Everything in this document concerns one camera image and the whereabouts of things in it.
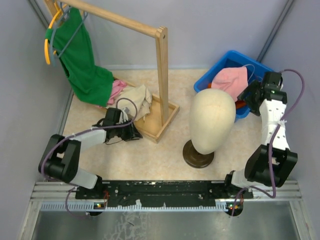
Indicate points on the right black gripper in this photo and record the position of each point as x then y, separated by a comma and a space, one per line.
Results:
253, 87

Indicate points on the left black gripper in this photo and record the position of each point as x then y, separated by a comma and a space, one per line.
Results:
133, 133

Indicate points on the wooden clothes rack with tray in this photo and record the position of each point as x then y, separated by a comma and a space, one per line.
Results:
162, 110

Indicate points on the pink hat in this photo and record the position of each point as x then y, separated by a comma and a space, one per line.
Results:
231, 74

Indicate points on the blue plastic bin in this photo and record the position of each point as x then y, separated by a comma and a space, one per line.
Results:
233, 58

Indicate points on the cream mannequin head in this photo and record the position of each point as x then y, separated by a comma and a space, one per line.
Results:
211, 118

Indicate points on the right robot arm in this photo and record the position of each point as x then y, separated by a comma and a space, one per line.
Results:
272, 162

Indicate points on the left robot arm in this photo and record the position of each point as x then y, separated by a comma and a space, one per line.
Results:
60, 160

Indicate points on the orange hat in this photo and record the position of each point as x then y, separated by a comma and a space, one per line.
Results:
241, 103

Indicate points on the beige cloth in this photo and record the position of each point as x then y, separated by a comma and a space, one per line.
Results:
140, 96

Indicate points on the pink cloth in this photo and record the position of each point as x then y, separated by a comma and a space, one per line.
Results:
117, 87

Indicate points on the green shirt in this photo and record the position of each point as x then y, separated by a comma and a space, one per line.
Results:
91, 83

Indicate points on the grey hanger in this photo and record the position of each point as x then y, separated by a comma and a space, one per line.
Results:
65, 31

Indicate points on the yellow hanger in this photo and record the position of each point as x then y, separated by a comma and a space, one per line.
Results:
48, 37

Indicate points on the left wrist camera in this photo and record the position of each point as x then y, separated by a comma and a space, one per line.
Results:
125, 114

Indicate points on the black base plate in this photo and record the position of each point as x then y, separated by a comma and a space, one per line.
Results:
154, 194

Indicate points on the aluminium rail frame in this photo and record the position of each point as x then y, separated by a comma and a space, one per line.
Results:
59, 196

